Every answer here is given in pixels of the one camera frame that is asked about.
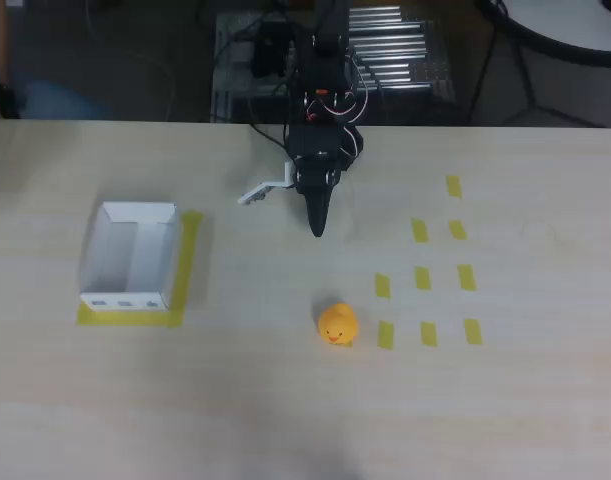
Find yellow rubber duck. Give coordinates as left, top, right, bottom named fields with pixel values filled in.
left=316, top=301, right=361, bottom=348

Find white open cardboard box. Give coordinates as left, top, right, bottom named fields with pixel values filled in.
left=78, top=200, right=180, bottom=314

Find blue cloth item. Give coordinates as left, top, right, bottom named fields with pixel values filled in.
left=9, top=73, right=114, bottom=121

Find round white table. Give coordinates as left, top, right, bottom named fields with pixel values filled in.
left=475, top=0, right=611, bottom=68

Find black camera cable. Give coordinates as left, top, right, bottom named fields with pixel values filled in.
left=247, top=122, right=291, bottom=152

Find white gripper camera module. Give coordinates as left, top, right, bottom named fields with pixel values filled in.
left=236, top=160, right=295, bottom=207

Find yellow tape frame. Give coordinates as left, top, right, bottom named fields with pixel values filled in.
left=75, top=210, right=205, bottom=329

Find thin white floor cable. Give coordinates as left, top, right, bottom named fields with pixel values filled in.
left=83, top=0, right=178, bottom=121

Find black table leg frame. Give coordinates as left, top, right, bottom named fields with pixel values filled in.
left=465, top=24, right=611, bottom=128

